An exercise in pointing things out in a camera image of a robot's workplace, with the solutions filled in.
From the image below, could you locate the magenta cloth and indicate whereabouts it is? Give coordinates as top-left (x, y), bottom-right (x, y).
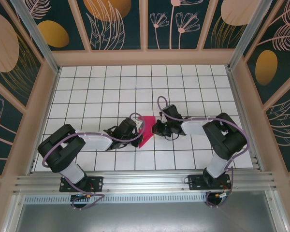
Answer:
top-left (137, 116), bottom-right (157, 148)

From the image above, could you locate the grey metal sheet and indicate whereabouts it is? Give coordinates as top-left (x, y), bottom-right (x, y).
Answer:
top-left (14, 204), bottom-right (278, 232)

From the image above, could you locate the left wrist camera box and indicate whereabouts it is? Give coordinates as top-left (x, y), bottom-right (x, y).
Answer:
top-left (131, 115), bottom-right (146, 129)

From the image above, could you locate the aluminium mounting rail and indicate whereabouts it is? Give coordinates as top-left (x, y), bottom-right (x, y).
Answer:
top-left (13, 171), bottom-right (280, 194)

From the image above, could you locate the grey slotted cable duct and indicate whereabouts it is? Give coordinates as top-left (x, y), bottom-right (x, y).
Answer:
top-left (24, 192), bottom-right (208, 205)

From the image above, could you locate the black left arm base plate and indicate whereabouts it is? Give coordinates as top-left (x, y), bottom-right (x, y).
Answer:
top-left (59, 176), bottom-right (104, 193)

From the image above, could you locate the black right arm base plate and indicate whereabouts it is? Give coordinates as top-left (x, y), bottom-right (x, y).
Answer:
top-left (188, 174), bottom-right (232, 191)

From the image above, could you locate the aluminium side rail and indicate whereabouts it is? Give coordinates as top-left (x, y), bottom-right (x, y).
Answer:
top-left (226, 66), bottom-right (265, 173)

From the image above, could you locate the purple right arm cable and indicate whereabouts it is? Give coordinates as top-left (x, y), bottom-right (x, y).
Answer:
top-left (157, 96), bottom-right (249, 208)

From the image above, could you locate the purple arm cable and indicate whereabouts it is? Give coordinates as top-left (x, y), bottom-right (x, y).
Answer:
top-left (43, 112), bottom-right (145, 210)
top-left (157, 96), bottom-right (249, 208)

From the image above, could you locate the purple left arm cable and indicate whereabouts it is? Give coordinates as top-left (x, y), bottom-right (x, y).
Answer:
top-left (43, 112), bottom-right (145, 210)

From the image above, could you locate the aluminium frame post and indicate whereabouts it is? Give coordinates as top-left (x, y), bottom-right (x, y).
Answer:
top-left (9, 0), bottom-right (61, 74)
top-left (228, 0), bottom-right (274, 71)

